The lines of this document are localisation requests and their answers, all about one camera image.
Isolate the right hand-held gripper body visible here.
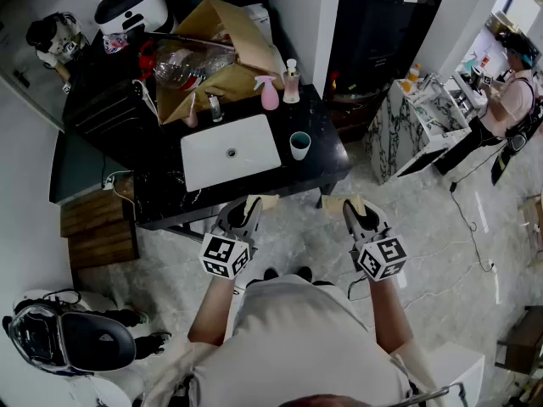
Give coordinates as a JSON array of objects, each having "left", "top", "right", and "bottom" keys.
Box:
[{"left": 341, "top": 198, "right": 409, "bottom": 282}]

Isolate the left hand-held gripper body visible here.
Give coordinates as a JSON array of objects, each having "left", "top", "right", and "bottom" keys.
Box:
[{"left": 198, "top": 197, "right": 264, "bottom": 280}]

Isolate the white cup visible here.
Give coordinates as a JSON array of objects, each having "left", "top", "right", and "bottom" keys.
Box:
[{"left": 289, "top": 131, "right": 312, "bottom": 162}]

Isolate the person's right forearm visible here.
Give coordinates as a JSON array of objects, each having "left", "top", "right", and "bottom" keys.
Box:
[{"left": 367, "top": 276, "right": 415, "bottom": 356}]

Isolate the person's left forearm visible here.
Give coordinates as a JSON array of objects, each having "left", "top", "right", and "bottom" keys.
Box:
[{"left": 188, "top": 272, "right": 239, "bottom": 348}]

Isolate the black marble vanity counter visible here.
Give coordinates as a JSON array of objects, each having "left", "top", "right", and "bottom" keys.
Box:
[{"left": 133, "top": 83, "right": 353, "bottom": 231}]

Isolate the white sink basin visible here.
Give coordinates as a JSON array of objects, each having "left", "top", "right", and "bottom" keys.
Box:
[{"left": 180, "top": 114, "right": 283, "bottom": 192}]

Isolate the marble pattern cabinet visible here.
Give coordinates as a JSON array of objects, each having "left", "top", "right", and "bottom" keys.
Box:
[{"left": 366, "top": 77, "right": 473, "bottom": 186}]

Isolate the pink spray bottle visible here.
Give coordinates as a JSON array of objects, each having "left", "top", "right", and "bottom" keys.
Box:
[{"left": 253, "top": 75, "right": 281, "bottom": 111}]

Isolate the chrome faucet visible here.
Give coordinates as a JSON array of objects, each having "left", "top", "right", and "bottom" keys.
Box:
[{"left": 205, "top": 92, "right": 225, "bottom": 124}]

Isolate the pink pump lotion bottle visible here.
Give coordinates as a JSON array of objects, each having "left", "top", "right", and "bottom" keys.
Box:
[{"left": 282, "top": 58, "right": 301, "bottom": 104}]

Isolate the person's white shirt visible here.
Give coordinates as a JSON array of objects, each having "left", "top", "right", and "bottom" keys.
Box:
[{"left": 143, "top": 272, "right": 447, "bottom": 407}]

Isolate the wooden step stool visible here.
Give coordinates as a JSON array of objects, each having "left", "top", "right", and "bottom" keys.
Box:
[{"left": 59, "top": 179, "right": 140, "bottom": 271}]

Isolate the white box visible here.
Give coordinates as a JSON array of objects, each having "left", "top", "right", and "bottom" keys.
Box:
[{"left": 422, "top": 340, "right": 486, "bottom": 407}]

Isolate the orange bottle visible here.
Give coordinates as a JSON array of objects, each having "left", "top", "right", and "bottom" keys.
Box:
[{"left": 406, "top": 63, "right": 423, "bottom": 93}]

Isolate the large open cardboard box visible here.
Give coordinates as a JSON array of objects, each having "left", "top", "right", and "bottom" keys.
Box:
[{"left": 155, "top": 0, "right": 286, "bottom": 125}]

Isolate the light wooden furniture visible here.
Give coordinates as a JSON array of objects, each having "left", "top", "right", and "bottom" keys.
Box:
[{"left": 518, "top": 192, "right": 543, "bottom": 256}]

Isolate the large clear plastic bottle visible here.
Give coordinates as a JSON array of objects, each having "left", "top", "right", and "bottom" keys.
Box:
[{"left": 152, "top": 39, "right": 237, "bottom": 91}]

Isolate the brown stool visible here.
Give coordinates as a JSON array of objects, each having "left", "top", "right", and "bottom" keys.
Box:
[{"left": 493, "top": 304, "right": 543, "bottom": 376}]

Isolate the dark gray panel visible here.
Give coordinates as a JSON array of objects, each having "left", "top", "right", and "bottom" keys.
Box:
[{"left": 48, "top": 130, "right": 133, "bottom": 205}]

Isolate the black refrigerator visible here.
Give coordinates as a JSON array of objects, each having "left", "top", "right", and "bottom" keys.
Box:
[{"left": 322, "top": 0, "right": 443, "bottom": 99}]

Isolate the black drawer cabinet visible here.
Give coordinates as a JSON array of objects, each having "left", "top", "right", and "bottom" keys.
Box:
[{"left": 62, "top": 30, "right": 165, "bottom": 163}]

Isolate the pink patterned small packet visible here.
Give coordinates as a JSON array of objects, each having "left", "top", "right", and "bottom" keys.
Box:
[{"left": 102, "top": 32, "right": 129, "bottom": 55}]

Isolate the white appliance with dark lid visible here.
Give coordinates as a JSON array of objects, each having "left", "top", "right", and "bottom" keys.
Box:
[{"left": 93, "top": 0, "right": 176, "bottom": 36}]

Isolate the white floor cable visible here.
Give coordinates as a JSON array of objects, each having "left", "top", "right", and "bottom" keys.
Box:
[{"left": 400, "top": 236, "right": 495, "bottom": 311}]

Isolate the black floor cable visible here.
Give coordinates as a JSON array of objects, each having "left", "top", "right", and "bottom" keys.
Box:
[{"left": 448, "top": 180, "right": 496, "bottom": 273}]

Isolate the red plastic handle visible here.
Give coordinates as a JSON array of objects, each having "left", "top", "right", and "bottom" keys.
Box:
[{"left": 137, "top": 39, "right": 157, "bottom": 81}]

